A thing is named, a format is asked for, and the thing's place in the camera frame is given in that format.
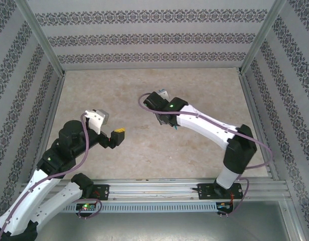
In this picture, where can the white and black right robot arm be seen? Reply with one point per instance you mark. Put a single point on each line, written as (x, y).
(207, 125)

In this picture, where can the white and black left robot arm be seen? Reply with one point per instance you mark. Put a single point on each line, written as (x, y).
(24, 206)

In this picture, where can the grey metal sheet panel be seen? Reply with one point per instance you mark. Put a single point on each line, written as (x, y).
(154, 226)

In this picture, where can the black controller board green light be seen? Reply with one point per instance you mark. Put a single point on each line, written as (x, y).
(85, 207)

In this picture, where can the aluminium side rail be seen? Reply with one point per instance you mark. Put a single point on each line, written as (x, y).
(258, 125)
(51, 120)

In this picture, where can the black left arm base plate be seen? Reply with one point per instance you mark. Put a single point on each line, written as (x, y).
(101, 192)

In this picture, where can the aluminium mounting rail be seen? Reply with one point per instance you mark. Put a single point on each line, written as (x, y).
(154, 188)

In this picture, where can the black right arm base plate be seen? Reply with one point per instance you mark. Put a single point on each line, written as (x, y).
(204, 192)

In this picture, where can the aluminium frame post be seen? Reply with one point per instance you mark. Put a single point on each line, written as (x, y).
(263, 35)
(39, 35)

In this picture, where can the aluminium frame bar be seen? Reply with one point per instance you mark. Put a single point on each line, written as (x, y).
(293, 218)

